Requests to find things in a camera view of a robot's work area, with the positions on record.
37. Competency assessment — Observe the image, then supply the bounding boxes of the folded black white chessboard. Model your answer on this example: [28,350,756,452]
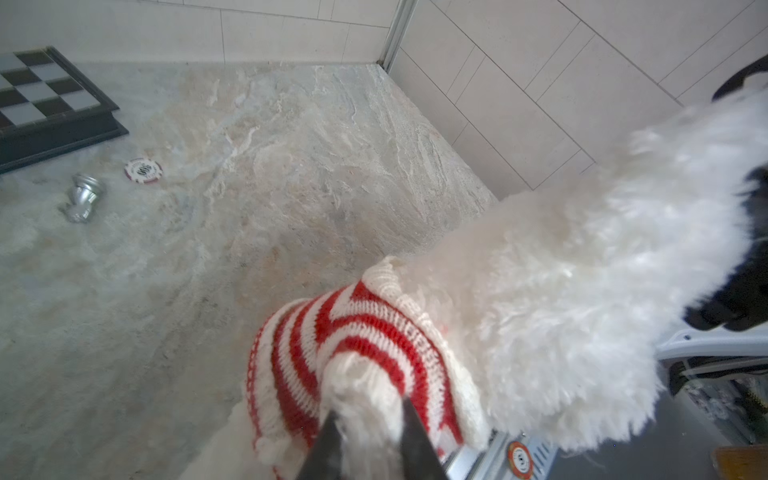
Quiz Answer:
[1,46,128,174]

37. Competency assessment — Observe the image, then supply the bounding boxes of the small silver metal piece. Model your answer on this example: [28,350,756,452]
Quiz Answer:
[60,173,107,223]

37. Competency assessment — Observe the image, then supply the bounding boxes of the aluminium corner wall profile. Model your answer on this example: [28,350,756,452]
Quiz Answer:
[377,0,417,72]

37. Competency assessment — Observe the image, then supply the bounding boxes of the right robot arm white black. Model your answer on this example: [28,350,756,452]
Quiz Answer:
[660,168,767,393]

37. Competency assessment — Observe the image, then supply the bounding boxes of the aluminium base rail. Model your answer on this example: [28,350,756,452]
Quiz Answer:
[443,431,559,480]

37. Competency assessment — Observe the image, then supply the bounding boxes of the small silver ring piece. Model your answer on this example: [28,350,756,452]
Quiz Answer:
[124,157,164,185]

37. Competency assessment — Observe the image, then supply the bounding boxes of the round red white sticker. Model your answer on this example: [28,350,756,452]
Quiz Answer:
[507,441,535,480]

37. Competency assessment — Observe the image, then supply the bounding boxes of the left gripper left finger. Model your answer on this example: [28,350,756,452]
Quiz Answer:
[295,411,342,480]

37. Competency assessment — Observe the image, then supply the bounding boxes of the white teddy bear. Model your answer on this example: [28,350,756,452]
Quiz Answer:
[184,89,767,479]

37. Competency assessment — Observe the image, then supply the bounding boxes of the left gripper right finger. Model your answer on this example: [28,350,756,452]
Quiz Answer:
[400,398,448,480]

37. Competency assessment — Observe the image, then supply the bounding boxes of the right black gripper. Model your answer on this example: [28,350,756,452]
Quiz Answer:
[684,167,767,332]

